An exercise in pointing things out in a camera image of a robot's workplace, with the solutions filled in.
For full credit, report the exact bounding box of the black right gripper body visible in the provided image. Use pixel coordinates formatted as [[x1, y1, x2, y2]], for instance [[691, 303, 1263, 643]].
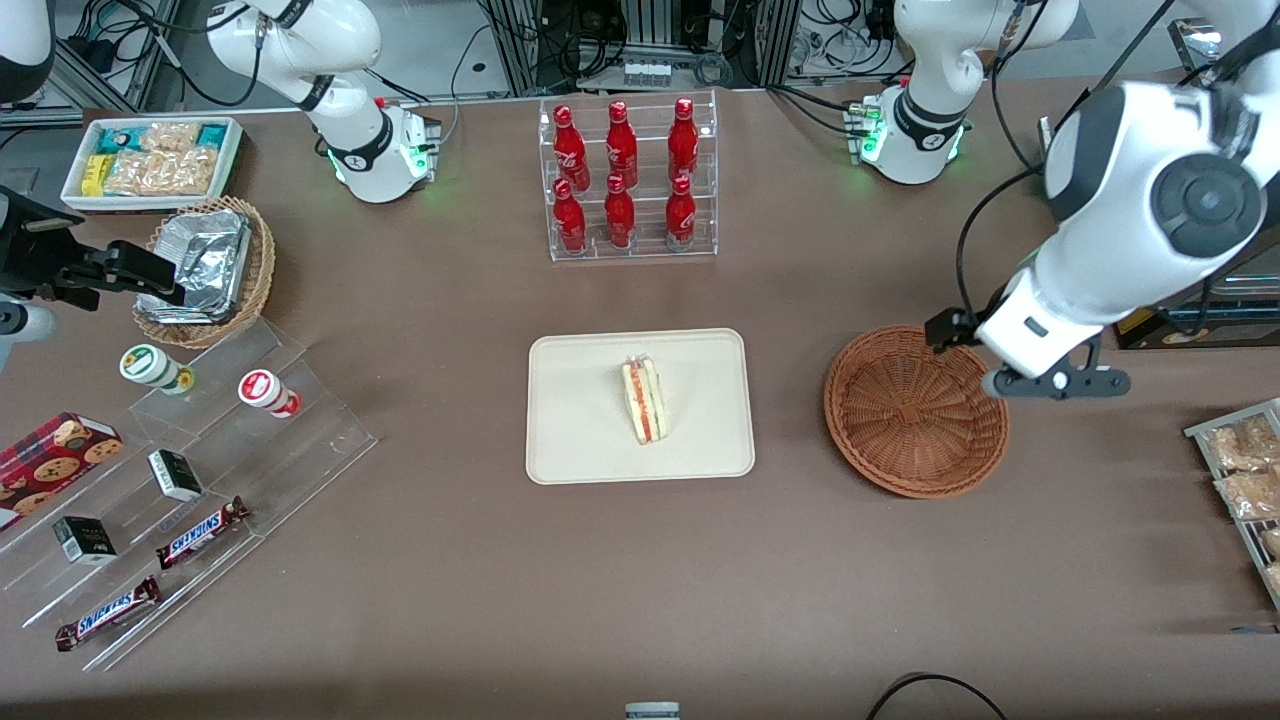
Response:
[[0, 190, 65, 301]]

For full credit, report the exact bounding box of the triangular sandwich with red filling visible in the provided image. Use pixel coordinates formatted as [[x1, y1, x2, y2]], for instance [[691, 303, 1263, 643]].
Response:
[[620, 352, 669, 446]]

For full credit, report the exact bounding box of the brown wicker basket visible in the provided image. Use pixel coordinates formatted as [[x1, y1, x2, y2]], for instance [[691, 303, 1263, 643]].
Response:
[[823, 324, 1011, 499]]

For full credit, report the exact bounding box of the light wicker basket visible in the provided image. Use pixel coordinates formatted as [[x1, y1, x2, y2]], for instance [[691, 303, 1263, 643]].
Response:
[[132, 195, 277, 350]]

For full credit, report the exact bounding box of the white snack tray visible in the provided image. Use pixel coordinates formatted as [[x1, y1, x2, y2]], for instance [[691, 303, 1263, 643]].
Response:
[[60, 115, 244, 213]]

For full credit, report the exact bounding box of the tray of packaged snacks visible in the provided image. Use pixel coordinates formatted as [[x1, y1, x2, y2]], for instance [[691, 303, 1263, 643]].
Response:
[[1185, 398, 1280, 611]]

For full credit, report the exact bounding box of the cream rectangular plastic tray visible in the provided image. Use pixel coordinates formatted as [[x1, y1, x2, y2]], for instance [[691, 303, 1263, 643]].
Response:
[[526, 328, 756, 486]]

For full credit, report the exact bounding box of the silver foil container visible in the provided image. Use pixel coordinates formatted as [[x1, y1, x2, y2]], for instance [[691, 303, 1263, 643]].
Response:
[[135, 208, 253, 323]]

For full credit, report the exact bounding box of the large clear rice cracker bag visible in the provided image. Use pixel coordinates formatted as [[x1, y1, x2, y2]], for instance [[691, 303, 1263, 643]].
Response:
[[104, 148, 218, 197]]

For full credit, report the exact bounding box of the green lid white cup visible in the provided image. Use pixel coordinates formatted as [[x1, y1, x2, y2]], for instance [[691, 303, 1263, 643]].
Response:
[[119, 343, 196, 396]]

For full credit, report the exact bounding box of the small clear rice cracker bag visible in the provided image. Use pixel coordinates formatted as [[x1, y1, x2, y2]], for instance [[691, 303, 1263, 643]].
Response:
[[138, 121, 202, 154]]

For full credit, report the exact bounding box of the red lid white cup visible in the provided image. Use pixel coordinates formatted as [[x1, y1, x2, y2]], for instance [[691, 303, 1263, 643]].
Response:
[[237, 369, 302, 419]]

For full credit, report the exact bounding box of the red tartan cookie box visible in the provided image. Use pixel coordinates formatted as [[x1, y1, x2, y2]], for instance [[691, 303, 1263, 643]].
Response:
[[0, 411, 126, 531]]

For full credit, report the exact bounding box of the small black box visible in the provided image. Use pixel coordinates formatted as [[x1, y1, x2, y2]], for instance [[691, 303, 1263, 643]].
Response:
[[147, 449, 204, 503], [52, 516, 118, 566]]

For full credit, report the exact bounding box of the clear acrylic stepped display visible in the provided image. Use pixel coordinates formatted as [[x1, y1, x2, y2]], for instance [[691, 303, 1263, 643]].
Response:
[[0, 318, 379, 673]]

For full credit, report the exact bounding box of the snickers chocolate bar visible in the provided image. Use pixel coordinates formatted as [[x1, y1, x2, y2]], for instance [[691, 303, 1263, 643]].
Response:
[[55, 576, 162, 653], [155, 497, 251, 571]]

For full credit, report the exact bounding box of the black food warmer case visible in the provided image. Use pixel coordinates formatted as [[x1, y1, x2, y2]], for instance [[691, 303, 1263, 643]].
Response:
[[1038, 15, 1280, 351]]

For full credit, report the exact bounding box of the red cola bottle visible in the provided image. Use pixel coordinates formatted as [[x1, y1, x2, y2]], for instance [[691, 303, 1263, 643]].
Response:
[[553, 178, 588, 253], [668, 97, 699, 183], [665, 175, 697, 251], [553, 105, 591, 191], [605, 100, 639, 189], [604, 174, 636, 249]]

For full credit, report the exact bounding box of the clear acrylic bottle rack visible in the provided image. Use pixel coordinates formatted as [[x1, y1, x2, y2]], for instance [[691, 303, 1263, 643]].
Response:
[[538, 88, 719, 263]]

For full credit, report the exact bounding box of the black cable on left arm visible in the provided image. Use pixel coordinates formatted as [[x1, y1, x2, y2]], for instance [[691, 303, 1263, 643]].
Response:
[[955, 0, 1181, 323]]

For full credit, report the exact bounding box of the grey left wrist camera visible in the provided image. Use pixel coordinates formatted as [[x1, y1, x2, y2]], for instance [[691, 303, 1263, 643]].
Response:
[[985, 362, 1133, 401]]

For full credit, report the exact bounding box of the black floor cable loop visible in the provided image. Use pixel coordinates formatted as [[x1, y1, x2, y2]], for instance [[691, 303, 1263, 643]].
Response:
[[865, 673, 1011, 720]]

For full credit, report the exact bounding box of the aluminium frame with cables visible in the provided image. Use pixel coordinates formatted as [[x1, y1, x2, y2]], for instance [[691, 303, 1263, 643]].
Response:
[[480, 0, 811, 96]]

